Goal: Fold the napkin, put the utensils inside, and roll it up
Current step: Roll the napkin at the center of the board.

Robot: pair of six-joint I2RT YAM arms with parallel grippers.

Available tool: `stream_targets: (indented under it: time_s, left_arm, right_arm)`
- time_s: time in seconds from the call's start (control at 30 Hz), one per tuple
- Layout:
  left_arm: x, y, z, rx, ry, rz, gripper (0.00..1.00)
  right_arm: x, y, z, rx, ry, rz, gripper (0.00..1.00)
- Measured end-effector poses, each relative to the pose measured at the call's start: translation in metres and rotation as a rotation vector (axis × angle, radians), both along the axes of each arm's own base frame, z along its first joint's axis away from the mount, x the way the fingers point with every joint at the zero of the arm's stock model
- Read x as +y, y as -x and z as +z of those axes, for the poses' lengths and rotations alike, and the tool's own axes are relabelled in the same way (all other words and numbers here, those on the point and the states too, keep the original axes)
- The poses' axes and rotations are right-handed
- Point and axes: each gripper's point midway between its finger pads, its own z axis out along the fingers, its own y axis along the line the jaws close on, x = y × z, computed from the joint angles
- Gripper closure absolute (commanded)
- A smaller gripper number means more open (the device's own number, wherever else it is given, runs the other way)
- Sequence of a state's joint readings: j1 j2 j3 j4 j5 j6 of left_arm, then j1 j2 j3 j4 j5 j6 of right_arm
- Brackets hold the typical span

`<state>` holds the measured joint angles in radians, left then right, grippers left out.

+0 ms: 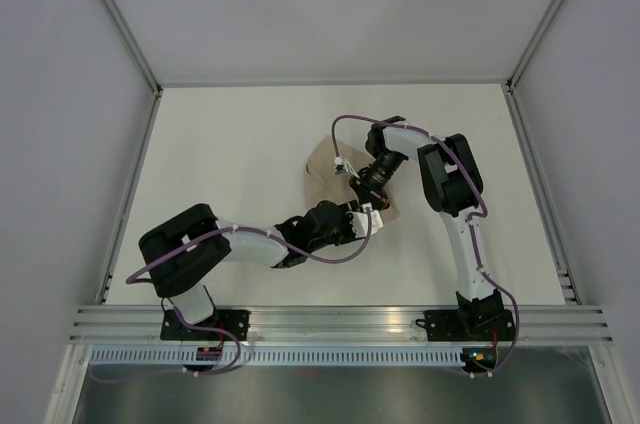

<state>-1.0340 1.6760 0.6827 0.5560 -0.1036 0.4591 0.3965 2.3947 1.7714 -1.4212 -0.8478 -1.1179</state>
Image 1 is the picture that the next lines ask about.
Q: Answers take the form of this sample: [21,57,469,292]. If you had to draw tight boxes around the aluminium front mounting rail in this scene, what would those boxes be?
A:
[68,305,613,347]

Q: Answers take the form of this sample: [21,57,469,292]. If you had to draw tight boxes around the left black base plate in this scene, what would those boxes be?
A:
[160,309,250,342]

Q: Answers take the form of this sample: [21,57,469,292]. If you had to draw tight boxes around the white slotted cable duct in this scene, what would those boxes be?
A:
[90,345,465,367]

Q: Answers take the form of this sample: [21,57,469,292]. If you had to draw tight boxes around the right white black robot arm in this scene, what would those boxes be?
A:
[350,116,519,342]

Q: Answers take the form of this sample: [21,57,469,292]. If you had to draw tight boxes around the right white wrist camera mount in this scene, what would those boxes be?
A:
[333,156,358,177]

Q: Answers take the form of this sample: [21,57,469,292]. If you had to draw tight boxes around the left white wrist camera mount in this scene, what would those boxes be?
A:
[348,203,384,239]

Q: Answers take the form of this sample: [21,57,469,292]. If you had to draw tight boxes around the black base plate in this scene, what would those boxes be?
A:
[414,309,516,343]
[160,309,250,342]

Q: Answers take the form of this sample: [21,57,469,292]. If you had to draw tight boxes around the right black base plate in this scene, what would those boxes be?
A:
[414,309,516,343]

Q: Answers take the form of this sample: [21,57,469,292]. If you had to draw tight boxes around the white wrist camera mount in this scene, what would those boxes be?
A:
[348,203,384,239]
[333,156,358,177]

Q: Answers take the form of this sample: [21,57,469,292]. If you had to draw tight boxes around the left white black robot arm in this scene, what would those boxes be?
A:
[126,201,374,340]

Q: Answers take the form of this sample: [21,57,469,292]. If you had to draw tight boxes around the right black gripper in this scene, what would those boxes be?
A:
[349,149,405,212]

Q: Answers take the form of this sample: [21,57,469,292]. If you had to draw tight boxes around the aluminium side rail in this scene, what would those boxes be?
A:
[501,81,583,305]
[94,87,164,305]

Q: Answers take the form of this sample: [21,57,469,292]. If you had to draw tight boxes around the right aluminium frame post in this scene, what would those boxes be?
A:
[504,0,569,93]

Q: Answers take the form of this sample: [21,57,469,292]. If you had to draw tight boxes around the left aluminium frame post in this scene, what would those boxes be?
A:
[98,0,162,97]

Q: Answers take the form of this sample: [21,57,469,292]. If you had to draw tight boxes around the beige cloth napkin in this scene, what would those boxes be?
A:
[303,135,400,224]

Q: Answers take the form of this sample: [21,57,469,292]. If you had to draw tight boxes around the right aluminium side rail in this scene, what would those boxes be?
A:
[501,81,583,305]

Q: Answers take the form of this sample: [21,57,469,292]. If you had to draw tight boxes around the left aluminium side rail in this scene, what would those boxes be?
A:
[94,87,164,305]

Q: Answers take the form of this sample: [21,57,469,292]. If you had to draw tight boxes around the aluminium frame post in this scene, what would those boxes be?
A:
[98,0,162,97]
[504,0,569,93]

